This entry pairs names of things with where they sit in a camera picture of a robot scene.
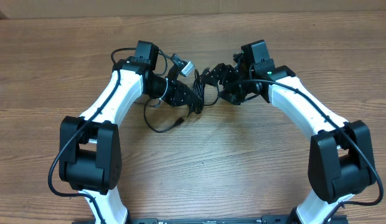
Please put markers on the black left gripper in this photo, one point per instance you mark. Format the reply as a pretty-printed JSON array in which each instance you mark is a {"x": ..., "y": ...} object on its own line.
[{"x": 175, "y": 98}]

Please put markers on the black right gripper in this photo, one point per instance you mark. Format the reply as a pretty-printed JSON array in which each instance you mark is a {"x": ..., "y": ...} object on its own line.
[{"x": 223, "y": 76}]

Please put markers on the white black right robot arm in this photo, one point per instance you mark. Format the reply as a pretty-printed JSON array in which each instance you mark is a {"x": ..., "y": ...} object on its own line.
[{"x": 341, "y": 160}]

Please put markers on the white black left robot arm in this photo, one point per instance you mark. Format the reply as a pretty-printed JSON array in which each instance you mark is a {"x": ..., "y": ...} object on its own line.
[{"x": 89, "y": 157}]

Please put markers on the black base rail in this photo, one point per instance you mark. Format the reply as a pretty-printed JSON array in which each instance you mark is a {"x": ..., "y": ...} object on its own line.
[{"x": 266, "y": 219}]

